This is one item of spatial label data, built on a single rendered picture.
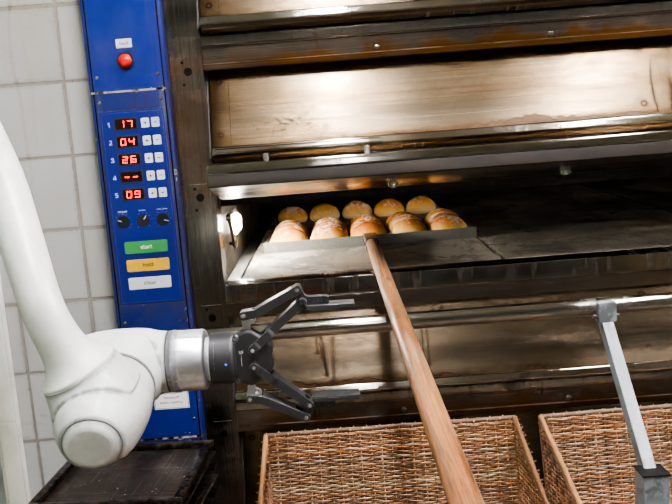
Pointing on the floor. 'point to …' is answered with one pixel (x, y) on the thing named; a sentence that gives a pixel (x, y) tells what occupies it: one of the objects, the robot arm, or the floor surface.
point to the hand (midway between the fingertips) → (349, 349)
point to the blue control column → (98, 27)
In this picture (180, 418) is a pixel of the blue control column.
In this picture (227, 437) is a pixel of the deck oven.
